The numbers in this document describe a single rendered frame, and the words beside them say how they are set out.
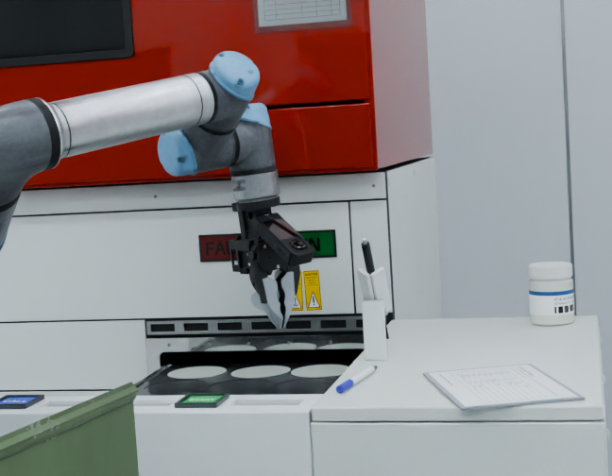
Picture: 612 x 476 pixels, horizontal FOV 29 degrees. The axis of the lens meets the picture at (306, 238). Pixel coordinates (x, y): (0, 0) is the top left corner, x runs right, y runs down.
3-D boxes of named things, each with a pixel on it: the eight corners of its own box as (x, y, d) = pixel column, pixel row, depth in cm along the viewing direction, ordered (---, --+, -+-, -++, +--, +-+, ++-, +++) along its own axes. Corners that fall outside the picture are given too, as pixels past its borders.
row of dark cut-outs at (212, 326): (148, 334, 215) (146, 320, 214) (387, 329, 204) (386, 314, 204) (146, 334, 214) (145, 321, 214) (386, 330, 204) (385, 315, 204)
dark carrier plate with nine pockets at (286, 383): (174, 367, 209) (174, 365, 209) (365, 365, 201) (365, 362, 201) (96, 416, 176) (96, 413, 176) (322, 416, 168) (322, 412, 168)
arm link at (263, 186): (286, 168, 190) (245, 177, 185) (290, 196, 191) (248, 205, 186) (259, 170, 196) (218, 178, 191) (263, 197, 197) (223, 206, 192)
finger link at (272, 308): (264, 326, 197) (256, 271, 196) (285, 329, 192) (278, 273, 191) (249, 330, 195) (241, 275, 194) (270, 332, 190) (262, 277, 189)
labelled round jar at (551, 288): (531, 319, 195) (528, 262, 194) (574, 318, 194) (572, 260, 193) (529, 327, 188) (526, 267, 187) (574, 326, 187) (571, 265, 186)
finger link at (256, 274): (276, 298, 193) (268, 246, 192) (282, 299, 192) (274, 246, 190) (252, 305, 190) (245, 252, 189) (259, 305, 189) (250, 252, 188)
